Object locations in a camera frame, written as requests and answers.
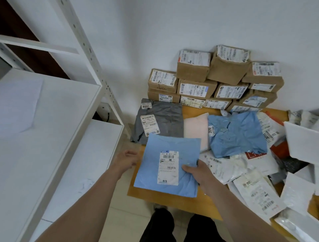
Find person's left hand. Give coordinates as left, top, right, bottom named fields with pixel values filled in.
left=112, top=149, right=141, bottom=179

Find pile of white mailers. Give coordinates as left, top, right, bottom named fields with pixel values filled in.
left=199, top=109, right=319, bottom=225

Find stack of cardboard boxes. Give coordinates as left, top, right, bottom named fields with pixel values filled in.
left=177, top=45, right=284, bottom=113

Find tall brown box double label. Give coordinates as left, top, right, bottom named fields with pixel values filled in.
left=180, top=96, right=206, bottom=109

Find person's right forearm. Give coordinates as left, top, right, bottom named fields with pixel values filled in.
left=203, top=182, right=287, bottom=242

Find blue plastic mailer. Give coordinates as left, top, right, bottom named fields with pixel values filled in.
left=207, top=111, right=268, bottom=158

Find black bubble mailer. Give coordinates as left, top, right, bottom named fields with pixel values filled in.
left=281, top=156, right=309, bottom=174

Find grey poly mailer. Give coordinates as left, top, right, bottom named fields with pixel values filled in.
left=130, top=98, right=184, bottom=145

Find brown box white barcode label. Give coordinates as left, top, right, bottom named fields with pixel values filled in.
left=242, top=61, right=284, bottom=93

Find person's left forearm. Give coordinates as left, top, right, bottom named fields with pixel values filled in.
left=36, top=167, right=125, bottom=242

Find white printed label sticker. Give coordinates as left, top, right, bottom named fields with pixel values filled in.
left=78, top=178, right=95, bottom=194

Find person's black trousers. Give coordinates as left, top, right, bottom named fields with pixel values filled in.
left=139, top=208, right=226, bottom=242

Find smooth light blue mailer package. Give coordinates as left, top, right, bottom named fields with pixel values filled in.
left=134, top=134, right=202, bottom=198

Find white metal shelf rack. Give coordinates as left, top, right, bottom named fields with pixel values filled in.
left=0, top=0, right=131, bottom=242

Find white bubble mailer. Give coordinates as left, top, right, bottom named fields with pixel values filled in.
left=284, top=121, right=319, bottom=165

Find brown box large label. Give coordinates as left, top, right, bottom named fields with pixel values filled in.
left=148, top=69, right=179, bottom=94

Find cream mailer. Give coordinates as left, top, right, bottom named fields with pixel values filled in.
left=183, top=112, right=210, bottom=153

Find wooden table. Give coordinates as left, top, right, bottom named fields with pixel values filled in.
left=127, top=106, right=319, bottom=242

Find person's right hand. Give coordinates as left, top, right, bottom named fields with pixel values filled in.
left=181, top=159, right=217, bottom=195

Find white wall socket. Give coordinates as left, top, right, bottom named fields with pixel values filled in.
left=98, top=102, right=112, bottom=114

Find INS BAHA cardboard box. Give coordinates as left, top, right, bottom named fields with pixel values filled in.
left=147, top=89, right=181, bottom=103

